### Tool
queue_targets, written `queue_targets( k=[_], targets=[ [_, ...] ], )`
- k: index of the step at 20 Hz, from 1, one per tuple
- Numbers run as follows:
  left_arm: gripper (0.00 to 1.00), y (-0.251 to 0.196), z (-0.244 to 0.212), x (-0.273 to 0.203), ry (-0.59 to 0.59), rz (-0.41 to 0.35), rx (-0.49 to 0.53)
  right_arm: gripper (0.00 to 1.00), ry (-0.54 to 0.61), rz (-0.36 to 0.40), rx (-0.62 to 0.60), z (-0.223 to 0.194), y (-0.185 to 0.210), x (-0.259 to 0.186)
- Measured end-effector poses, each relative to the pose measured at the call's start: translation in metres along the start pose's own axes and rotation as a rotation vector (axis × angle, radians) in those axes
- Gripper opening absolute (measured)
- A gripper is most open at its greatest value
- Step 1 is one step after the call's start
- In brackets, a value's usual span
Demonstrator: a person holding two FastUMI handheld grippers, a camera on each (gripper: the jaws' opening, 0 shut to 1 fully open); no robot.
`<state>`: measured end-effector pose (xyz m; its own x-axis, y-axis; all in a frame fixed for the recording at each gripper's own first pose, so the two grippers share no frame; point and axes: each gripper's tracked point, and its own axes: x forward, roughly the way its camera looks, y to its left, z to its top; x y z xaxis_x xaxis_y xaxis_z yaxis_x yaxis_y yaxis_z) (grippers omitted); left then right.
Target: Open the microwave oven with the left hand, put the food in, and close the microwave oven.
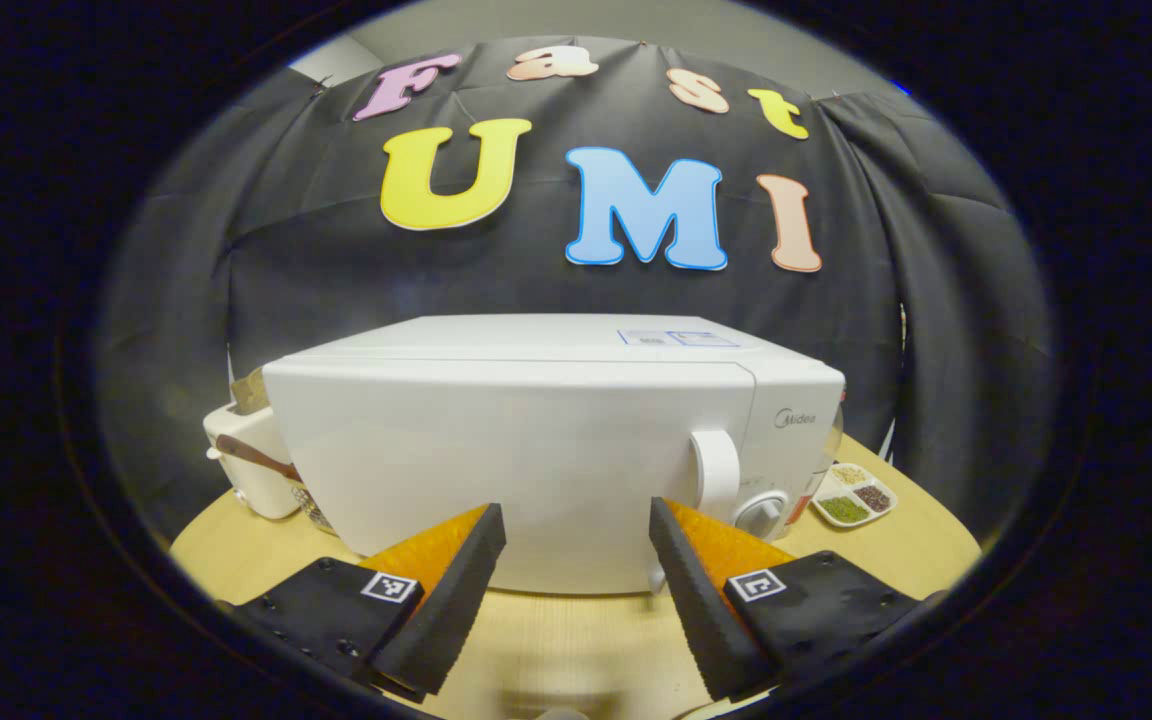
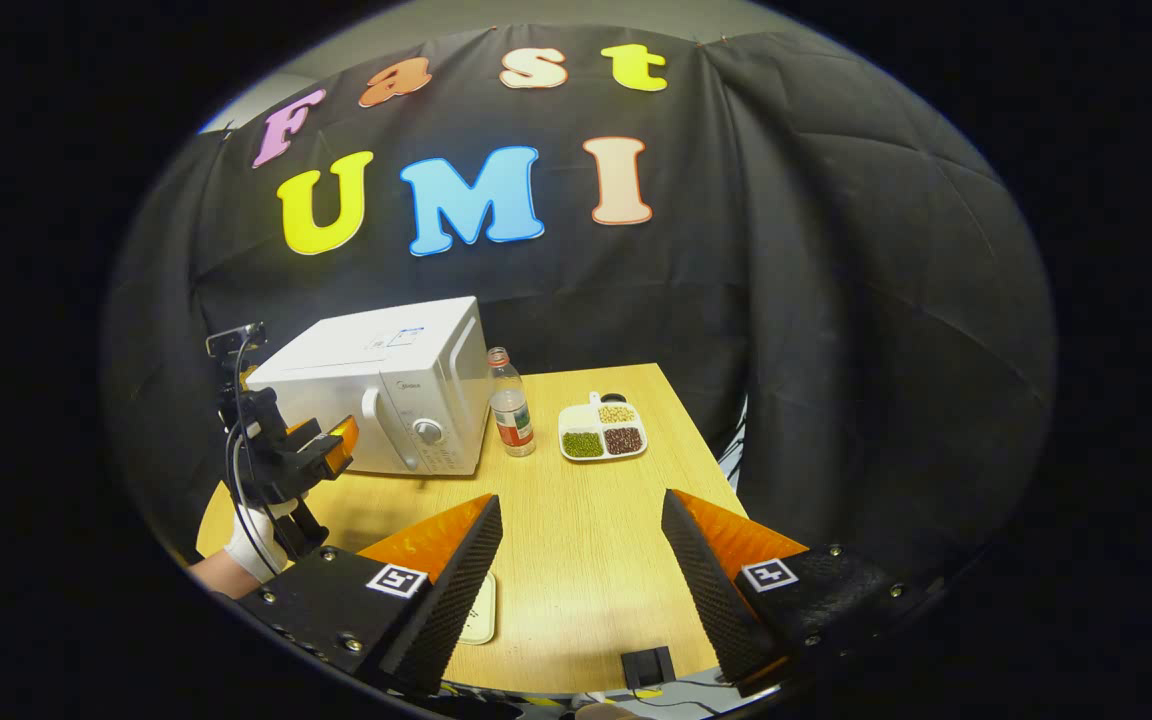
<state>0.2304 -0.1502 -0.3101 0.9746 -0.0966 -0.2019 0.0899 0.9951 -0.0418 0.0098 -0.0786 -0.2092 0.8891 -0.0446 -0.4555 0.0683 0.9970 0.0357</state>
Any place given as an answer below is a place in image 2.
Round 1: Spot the clear bottle red label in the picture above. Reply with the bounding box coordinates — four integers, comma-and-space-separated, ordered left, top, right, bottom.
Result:
488, 347, 537, 458

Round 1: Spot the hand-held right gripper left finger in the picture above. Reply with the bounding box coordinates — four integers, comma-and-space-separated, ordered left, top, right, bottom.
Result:
236, 494, 504, 698

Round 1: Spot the pale green tray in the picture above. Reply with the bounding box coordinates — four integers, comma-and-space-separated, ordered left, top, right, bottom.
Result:
456, 572, 498, 646

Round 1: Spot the white microwave oven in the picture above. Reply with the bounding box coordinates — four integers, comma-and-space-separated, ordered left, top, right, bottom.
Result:
246, 296, 494, 477

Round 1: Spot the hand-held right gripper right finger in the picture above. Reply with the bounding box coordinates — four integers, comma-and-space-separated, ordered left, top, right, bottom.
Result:
661, 489, 929, 696

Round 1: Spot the black backdrop cloth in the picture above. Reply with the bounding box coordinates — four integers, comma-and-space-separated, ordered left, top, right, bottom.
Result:
101, 25, 1057, 601

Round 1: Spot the white divided bean dish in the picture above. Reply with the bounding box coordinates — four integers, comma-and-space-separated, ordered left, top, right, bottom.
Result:
557, 392, 649, 463

